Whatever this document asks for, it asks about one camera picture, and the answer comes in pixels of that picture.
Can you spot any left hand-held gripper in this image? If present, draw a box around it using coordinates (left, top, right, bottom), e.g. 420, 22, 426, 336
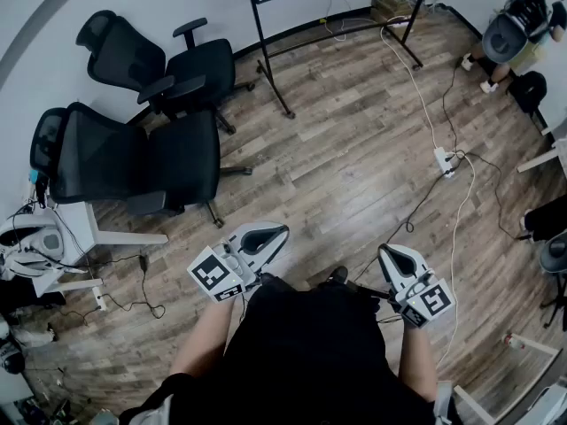
186, 221, 291, 304

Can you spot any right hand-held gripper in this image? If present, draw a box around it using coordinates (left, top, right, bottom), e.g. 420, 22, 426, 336
377, 243, 456, 329

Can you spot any person's right forearm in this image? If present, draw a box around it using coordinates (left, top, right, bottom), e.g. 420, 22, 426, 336
396, 321, 439, 405

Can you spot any person's left forearm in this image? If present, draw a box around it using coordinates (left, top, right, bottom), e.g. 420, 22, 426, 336
169, 297, 235, 379

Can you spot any black hanging device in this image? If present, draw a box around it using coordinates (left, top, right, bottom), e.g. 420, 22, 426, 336
345, 280, 383, 322

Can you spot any person's black clothing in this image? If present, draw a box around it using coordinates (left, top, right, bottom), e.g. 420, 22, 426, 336
118, 276, 464, 425

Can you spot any white table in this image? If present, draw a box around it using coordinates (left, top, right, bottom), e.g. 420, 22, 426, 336
517, 121, 567, 174
26, 201, 169, 298
454, 332, 567, 425

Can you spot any grey round helmet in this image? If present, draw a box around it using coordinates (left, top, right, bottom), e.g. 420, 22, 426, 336
539, 235, 567, 276
481, 0, 555, 66

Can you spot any black mesh office chair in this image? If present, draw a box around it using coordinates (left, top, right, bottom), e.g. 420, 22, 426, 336
75, 10, 256, 135
29, 102, 253, 229

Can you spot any black backpack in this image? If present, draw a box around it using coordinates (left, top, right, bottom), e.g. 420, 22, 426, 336
509, 71, 548, 117

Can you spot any white grey helmet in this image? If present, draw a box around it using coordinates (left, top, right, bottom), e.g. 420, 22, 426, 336
0, 217, 66, 278

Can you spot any stack of brown boxes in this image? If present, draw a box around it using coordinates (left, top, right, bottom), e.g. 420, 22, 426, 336
370, 0, 430, 26

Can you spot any grey shoulder strap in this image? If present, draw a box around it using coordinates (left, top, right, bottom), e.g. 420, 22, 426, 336
144, 391, 175, 425
435, 381, 454, 425

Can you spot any black cable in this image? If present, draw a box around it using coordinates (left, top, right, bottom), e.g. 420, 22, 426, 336
441, 59, 461, 154

